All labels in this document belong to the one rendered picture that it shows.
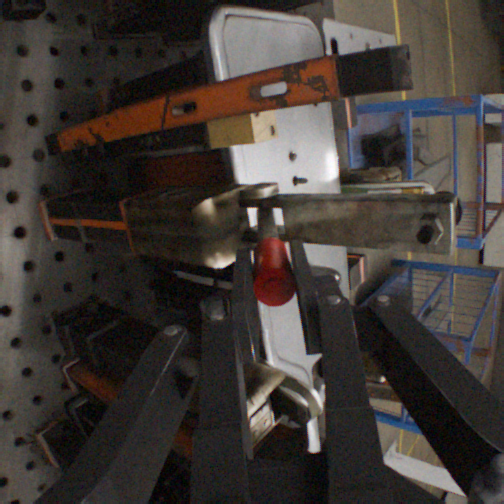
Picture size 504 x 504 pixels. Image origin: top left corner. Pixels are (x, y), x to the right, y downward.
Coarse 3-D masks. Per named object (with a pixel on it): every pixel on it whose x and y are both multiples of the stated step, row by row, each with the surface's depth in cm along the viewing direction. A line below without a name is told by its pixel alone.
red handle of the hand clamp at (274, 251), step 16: (272, 224) 28; (272, 240) 24; (256, 256) 23; (272, 256) 21; (288, 256) 23; (256, 272) 21; (272, 272) 20; (288, 272) 20; (256, 288) 20; (272, 288) 20; (288, 288) 20; (272, 304) 21
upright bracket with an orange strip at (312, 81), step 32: (288, 64) 25; (320, 64) 23; (352, 64) 22; (384, 64) 21; (192, 96) 31; (224, 96) 29; (256, 96) 28; (288, 96) 26; (320, 96) 24; (352, 96) 23; (96, 128) 42; (128, 128) 38; (160, 128) 35
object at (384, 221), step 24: (288, 216) 31; (312, 216) 30; (336, 216) 28; (360, 216) 27; (384, 216) 26; (408, 216) 25; (432, 216) 24; (456, 216) 27; (288, 240) 32; (312, 240) 31; (336, 240) 29; (360, 240) 28; (384, 240) 27; (408, 240) 26; (432, 240) 24; (456, 240) 25
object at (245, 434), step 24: (216, 312) 16; (216, 336) 14; (216, 360) 13; (240, 360) 16; (216, 384) 12; (240, 384) 12; (216, 408) 11; (240, 408) 11; (216, 432) 9; (240, 432) 9; (192, 456) 8; (216, 456) 8; (240, 456) 8; (192, 480) 8; (216, 480) 8; (240, 480) 8
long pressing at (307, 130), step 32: (224, 32) 36; (256, 32) 40; (288, 32) 44; (224, 64) 36; (256, 64) 40; (288, 128) 46; (320, 128) 51; (224, 160) 39; (256, 160) 42; (288, 160) 46; (320, 160) 51; (288, 192) 47; (320, 192) 52; (320, 256) 54; (288, 320) 49; (288, 352) 50
